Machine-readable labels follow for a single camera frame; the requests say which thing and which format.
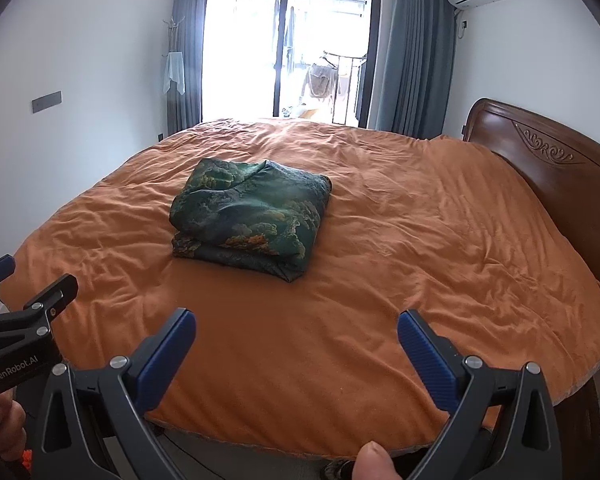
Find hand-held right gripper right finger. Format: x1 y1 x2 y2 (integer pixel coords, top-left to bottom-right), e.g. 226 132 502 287
396 309 563 480

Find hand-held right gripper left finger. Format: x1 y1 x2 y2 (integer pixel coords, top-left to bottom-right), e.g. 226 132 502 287
32 307 198 480

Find green landscape print jacket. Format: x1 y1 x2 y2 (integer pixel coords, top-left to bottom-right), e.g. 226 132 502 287
169 157 332 284

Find grey hanging clothes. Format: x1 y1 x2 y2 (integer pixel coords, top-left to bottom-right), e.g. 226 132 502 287
282 7 297 73

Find person's left hand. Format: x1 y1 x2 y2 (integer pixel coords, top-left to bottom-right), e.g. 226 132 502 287
0 387 28 463

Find person's right hand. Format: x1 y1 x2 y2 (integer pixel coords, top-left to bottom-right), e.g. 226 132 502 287
355 441 398 480

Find orange bed cover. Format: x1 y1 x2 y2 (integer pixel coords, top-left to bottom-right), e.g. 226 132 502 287
0 117 600 461

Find dark shoe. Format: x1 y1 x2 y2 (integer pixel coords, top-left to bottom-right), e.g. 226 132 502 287
320 460 356 480

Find carved wooden headboard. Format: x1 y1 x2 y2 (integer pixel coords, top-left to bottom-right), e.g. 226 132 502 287
462 98 600 301

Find white hanging towel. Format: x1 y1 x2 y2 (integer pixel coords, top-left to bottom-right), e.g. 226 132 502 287
162 51 186 96

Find grey blue curtain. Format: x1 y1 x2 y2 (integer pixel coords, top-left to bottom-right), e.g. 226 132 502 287
375 0 456 138
166 0 208 136

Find balcony drying rack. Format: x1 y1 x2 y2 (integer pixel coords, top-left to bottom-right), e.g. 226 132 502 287
300 50 368 126

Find metal coat rack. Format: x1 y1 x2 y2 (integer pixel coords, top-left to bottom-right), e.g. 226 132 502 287
161 16 186 96

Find beige hanging garment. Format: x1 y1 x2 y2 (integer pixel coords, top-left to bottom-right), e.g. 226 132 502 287
302 62 342 101

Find black framed sliding glass door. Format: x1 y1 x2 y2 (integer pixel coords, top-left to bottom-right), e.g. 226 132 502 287
200 0 386 128

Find grey wall panel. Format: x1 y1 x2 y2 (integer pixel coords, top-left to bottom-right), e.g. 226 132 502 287
31 91 62 112

